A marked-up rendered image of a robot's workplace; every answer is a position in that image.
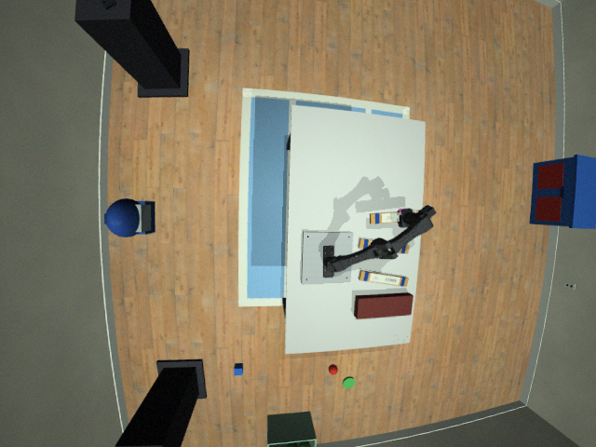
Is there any white electrode pack with printed label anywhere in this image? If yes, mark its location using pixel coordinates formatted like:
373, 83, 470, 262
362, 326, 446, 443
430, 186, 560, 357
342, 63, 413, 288
370, 212, 401, 224

